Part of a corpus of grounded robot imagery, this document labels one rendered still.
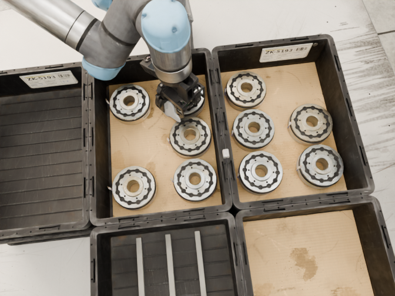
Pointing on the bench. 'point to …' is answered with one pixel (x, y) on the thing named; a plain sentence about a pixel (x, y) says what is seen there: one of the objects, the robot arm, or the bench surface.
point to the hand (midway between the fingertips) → (175, 104)
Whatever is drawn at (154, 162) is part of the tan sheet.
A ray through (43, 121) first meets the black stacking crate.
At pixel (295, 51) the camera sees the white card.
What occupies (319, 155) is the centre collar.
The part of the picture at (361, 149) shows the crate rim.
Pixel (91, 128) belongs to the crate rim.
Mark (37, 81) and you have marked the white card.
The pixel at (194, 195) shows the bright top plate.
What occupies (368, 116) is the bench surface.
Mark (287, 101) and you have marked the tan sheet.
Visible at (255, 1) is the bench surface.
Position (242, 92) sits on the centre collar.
